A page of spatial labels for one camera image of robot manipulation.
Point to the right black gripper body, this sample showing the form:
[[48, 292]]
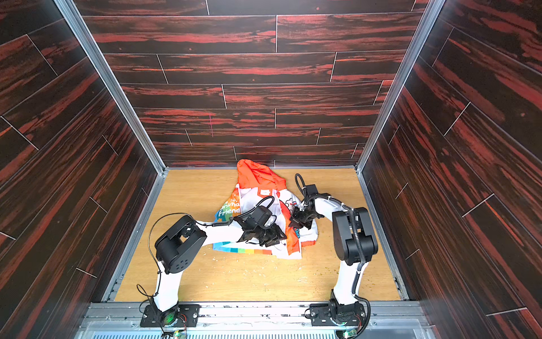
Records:
[[305, 216]]

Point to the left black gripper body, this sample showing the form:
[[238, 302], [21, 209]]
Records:
[[262, 231]]

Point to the white orange kids jacket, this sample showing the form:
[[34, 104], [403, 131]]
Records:
[[258, 185]]

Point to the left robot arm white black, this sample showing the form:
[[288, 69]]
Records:
[[177, 248]]

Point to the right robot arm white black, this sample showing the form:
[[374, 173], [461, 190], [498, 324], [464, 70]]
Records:
[[354, 240]]

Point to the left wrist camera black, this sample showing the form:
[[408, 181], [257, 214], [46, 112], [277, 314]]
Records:
[[260, 217]]

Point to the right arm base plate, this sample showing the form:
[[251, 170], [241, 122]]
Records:
[[331, 314]]

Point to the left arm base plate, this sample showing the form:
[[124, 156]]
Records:
[[179, 316]]

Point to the aluminium front rail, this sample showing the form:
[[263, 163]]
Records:
[[254, 320]]

